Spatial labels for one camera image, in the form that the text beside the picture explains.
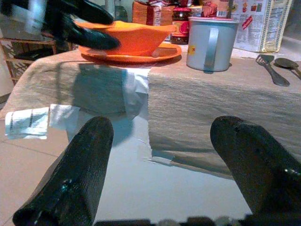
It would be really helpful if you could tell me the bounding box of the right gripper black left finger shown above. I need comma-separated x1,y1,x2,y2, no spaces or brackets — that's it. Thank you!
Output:
12,115,115,226

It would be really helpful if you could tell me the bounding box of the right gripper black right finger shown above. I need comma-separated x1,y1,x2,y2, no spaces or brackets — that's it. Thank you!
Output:
210,115,301,221

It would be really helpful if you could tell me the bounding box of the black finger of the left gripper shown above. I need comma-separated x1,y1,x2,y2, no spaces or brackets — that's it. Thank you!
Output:
67,0,115,25
60,20,120,51

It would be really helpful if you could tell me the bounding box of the orange plastic bowl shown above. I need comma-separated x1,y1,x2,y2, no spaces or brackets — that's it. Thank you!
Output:
75,20,177,57

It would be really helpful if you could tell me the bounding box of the wooden shelf rack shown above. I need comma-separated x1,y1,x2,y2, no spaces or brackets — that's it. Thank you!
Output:
0,37,73,87

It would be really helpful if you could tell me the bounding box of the flat black device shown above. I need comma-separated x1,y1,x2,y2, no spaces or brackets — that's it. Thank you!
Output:
14,48,57,61

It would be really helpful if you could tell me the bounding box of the orange plastic plate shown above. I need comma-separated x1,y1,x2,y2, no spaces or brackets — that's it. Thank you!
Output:
78,42,183,65

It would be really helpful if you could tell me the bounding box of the orange cracker box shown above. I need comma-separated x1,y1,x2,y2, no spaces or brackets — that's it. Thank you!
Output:
132,0,176,26

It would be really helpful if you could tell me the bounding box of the white printed label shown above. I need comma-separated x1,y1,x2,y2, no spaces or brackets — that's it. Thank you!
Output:
4,107,50,140

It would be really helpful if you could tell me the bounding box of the beige woven cloth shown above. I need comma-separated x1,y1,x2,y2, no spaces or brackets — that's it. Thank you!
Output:
0,50,301,181

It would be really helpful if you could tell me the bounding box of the red sauce jar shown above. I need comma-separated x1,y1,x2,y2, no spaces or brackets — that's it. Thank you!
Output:
170,7,191,45

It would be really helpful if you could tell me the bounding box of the white kitchen counter cabinet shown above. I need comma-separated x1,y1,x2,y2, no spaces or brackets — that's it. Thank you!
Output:
40,105,253,226

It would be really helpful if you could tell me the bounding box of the dark metal fork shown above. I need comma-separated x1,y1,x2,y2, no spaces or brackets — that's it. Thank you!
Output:
255,54,291,87

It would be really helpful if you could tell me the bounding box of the grey metal mug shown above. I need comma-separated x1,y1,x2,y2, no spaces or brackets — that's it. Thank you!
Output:
186,16,240,73

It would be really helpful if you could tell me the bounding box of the dark metal spoon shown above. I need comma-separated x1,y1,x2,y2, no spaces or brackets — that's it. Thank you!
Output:
274,57,301,81

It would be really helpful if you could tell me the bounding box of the white printed food bag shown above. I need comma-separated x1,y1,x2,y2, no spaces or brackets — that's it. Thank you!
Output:
231,0,294,54

